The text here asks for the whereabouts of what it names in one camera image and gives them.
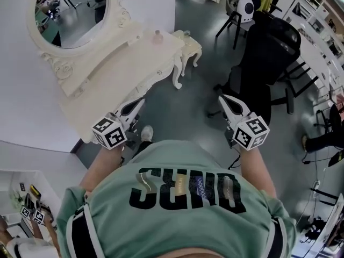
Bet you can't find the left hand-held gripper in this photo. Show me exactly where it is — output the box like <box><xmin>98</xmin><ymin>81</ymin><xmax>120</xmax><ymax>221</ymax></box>
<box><xmin>92</xmin><ymin>97</ymin><xmax>146</xmax><ymax>150</ymax></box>

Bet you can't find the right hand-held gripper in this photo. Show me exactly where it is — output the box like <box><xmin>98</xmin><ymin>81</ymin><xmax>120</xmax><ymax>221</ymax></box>
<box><xmin>218</xmin><ymin>95</ymin><xmax>270</xmax><ymax>152</ymax></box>

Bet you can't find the person's left forearm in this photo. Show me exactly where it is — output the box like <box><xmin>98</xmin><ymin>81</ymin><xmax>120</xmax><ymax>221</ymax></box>
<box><xmin>78</xmin><ymin>143</ymin><xmax>125</xmax><ymax>195</ymax></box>

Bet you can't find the person's right forearm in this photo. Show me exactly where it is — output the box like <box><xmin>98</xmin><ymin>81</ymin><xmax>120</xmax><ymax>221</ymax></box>
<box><xmin>238</xmin><ymin>146</ymin><xmax>278</xmax><ymax>198</ymax></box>

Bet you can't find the person's white shoe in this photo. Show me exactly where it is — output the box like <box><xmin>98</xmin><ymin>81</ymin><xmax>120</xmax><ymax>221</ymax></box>
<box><xmin>140</xmin><ymin>125</ymin><xmax>154</xmax><ymax>142</ymax></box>

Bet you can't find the white vanity table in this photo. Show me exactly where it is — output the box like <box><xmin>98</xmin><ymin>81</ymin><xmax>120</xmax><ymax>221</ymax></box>
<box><xmin>57</xmin><ymin>21</ymin><xmax>186</xmax><ymax>145</ymax></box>

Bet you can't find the person's black trouser leg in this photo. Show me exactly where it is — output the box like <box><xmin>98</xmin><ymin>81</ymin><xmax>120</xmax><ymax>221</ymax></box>
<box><xmin>131</xmin><ymin>140</ymin><xmax>154</xmax><ymax>161</ymax></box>

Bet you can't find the black mesh office chair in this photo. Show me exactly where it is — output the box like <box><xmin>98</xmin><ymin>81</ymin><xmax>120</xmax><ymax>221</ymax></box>
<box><xmin>206</xmin><ymin>10</ymin><xmax>321</xmax><ymax>118</ymax></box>

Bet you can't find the black wooden chair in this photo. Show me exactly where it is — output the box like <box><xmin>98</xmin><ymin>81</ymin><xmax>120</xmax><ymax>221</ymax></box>
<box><xmin>215</xmin><ymin>9</ymin><xmax>256</xmax><ymax>51</ymax></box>

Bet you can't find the white round capsule backpack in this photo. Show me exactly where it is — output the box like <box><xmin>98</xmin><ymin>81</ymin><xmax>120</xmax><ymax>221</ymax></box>
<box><xmin>235</xmin><ymin>0</ymin><xmax>255</xmax><ymax>24</ymax></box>

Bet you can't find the long white desk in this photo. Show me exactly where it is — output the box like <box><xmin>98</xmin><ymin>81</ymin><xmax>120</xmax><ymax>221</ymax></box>
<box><xmin>282</xmin><ymin>20</ymin><xmax>344</xmax><ymax>99</ymax></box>

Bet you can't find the person's green printed t-shirt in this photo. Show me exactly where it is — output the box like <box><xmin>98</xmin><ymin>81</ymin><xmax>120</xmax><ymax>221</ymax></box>
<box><xmin>55</xmin><ymin>139</ymin><xmax>297</xmax><ymax>258</ymax></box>

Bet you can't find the yellow and black tool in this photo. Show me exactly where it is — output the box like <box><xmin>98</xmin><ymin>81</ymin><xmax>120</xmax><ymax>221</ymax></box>
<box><xmin>29</xmin><ymin>184</ymin><xmax>42</xmax><ymax>199</ymax></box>

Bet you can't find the white open shelf unit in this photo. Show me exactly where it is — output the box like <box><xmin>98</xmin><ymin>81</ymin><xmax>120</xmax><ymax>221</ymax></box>
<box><xmin>284</xmin><ymin>0</ymin><xmax>333</xmax><ymax>36</ymax></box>

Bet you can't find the black tripod base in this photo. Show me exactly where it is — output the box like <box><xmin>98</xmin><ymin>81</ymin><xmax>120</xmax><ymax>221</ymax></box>
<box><xmin>303</xmin><ymin>216</ymin><xmax>325</xmax><ymax>242</ymax></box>

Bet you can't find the small green plant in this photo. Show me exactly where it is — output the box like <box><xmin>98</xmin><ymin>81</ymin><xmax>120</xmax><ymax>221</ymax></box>
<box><xmin>9</xmin><ymin>189</ymin><xmax>25</xmax><ymax>207</ymax></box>

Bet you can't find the white board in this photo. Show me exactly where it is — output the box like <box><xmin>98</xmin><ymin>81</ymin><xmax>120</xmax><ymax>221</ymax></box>
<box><xmin>319</xmin><ymin>199</ymin><xmax>344</xmax><ymax>258</ymax></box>

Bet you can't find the black cable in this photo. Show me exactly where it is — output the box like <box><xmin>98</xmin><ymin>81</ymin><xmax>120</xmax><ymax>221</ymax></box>
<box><xmin>227</xmin><ymin>143</ymin><xmax>243</xmax><ymax>171</ymax></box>

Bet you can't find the oval mirror ornate white frame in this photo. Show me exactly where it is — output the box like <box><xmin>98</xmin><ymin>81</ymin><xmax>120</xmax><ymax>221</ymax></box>
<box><xmin>25</xmin><ymin>0</ymin><xmax>133</xmax><ymax>81</ymax></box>

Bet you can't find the person's left shoulder strap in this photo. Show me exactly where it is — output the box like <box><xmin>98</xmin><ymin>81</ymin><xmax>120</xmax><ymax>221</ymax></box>
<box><xmin>66</xmin><ymin>197</ymin><xmax>99</xmax><ymax>258</ymax></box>

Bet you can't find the person's shoulder strap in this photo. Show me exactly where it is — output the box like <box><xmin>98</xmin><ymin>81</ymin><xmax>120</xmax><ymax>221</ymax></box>
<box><xmin>66</xmin><ymin>197</ymin><xmax>99</xmax><ymax>258</ymax></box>
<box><xmin>268</xmin><ymin>216</ymin><xmax>289</xmax><ymax>258</ymax></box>

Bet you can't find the person's right shoulder strap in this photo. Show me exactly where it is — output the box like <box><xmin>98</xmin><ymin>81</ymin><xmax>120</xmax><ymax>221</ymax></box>
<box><xmin>268</xmin><ymin>216</ymin><xmax>289</xmax><ymax>258</ymax></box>

